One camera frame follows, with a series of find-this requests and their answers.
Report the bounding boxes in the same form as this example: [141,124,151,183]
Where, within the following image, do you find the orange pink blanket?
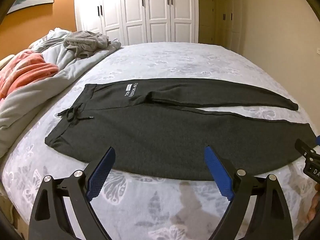
[0,49,60,98]

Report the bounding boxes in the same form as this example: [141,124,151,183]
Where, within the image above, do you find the beige built-in closet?
[197,0,242,53]

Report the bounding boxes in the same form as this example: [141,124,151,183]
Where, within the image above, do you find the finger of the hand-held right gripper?
[295,139,320,161]

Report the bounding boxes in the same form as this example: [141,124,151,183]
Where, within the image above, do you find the person's right hand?
[307,182,320,223]

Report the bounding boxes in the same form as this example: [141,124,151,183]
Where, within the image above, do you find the white wardrobe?
[74,0,199,46]

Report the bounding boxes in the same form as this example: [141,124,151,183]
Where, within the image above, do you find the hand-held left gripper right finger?
[204,145,293,240]

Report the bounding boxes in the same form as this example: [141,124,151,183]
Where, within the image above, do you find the crumpled grey garment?
[64,31,110,58]

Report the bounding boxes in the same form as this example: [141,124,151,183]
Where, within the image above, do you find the dark grey pants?
[45,78,318,182]

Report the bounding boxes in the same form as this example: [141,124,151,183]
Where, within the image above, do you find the light grey quilt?
[0,27,122,159]

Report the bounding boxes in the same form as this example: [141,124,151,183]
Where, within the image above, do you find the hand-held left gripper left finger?
[29,147,116,240]

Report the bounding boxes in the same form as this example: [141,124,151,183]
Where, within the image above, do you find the bed with butterfly bedspread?
[0,42,320,240]

